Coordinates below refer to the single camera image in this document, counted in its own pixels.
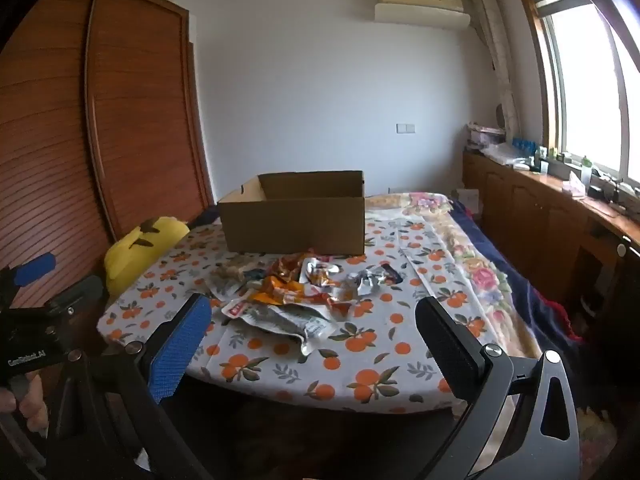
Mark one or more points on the wooden cabinet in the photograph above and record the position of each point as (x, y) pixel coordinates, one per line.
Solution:
(530, 210)

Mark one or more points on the wall air conditioner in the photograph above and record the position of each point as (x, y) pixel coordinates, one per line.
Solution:
(420, 12)

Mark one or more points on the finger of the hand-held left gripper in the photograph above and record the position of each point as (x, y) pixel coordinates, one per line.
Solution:
(82, 289)
(35, 266)

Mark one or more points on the white wall switch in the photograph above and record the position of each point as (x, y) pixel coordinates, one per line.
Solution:
(406, 128)

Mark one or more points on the white patterned curtain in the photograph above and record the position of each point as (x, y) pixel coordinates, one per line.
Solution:
(495, 35)

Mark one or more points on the yellow plush toy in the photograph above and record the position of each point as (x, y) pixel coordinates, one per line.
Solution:
(135, 255)

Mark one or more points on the dark blue cloth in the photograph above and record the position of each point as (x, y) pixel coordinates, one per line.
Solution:
(205, 217)

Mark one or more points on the navy blanket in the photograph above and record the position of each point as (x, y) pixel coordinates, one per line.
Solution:
(525, 300)

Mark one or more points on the round grey fan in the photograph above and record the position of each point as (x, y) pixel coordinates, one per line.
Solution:
(500, 113)

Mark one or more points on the floral blanket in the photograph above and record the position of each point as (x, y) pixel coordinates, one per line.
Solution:
(480, 270)

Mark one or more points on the person's left hand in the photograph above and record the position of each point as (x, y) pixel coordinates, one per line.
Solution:
(35, 407)

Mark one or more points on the green capped bottle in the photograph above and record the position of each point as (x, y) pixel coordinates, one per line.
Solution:
(586, 170)

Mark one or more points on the row of blue bottles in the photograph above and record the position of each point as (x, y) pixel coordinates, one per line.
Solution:
(525, 145)

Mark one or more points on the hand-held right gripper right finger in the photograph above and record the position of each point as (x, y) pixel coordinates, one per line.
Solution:
(445, 350)

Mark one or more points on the pile of snack packets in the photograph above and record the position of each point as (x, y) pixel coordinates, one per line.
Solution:
(295, 320)

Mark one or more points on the white carton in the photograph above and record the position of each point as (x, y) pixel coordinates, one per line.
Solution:
(467, 201)

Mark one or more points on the brown cardboard box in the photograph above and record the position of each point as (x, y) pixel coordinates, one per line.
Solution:
(295, 225)

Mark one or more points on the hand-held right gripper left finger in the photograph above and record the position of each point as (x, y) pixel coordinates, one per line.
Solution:
(180, 350)

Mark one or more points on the wooden wardrobe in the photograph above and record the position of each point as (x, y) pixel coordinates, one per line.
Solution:
(140, 110)

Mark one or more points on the window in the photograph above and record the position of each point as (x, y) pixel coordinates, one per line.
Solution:
(585, 85)

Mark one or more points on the tissue box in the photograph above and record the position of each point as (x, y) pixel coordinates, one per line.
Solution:
(575, 183)

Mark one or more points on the clear plastic bag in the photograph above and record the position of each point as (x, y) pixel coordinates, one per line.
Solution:
(502, 154)

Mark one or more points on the orange print tablecloth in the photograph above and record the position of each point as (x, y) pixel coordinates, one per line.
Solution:
(350, 375)

